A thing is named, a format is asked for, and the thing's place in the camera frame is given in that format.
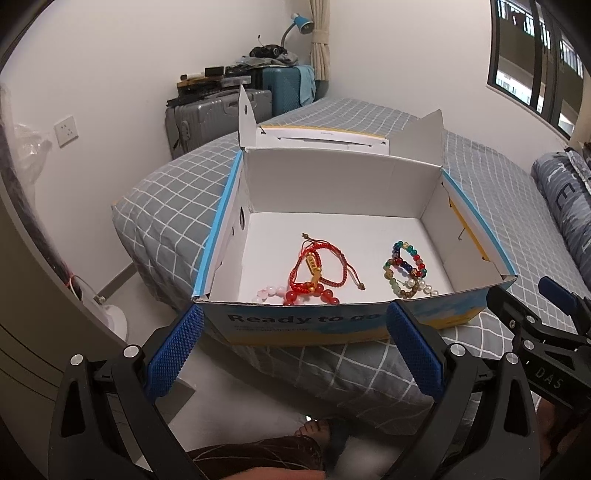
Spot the folded blue grey duvet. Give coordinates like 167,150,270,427
531,148,591,287

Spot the beige left curtain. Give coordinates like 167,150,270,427
310,0,331,81

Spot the dark framed window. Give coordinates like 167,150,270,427
488,0,585,138

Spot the person's right hand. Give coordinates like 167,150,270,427
536,399,581,464

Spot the white wall socket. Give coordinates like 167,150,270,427
53,115,79,148

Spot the teal suitcase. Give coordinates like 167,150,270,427
262,65,317,116

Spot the brown wooden bead bracelet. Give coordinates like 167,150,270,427
382,258,424,300

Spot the person's foot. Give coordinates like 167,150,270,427
294,417,351,472

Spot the red bead bracelet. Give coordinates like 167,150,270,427
281,283,342,306

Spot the white floor fan base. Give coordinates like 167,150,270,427
68,275,128,341

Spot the pink bead bracelet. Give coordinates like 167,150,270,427
250,285,289,304

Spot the blue desk lamp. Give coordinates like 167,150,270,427
280,13,315,47

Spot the blue yellow cardboard shoe box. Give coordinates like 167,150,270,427
192,94,517,346

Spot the white pearl bracelet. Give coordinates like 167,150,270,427
403,276,441,298

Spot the grey suitcase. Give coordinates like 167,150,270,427
164,88,274,160

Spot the large red cord bracelet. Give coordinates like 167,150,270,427
286,232,369,298

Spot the clutter pile on suitcases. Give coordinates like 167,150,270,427
166,44,298,108

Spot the multicolour bead bracelet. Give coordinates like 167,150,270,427
389,238,427,280

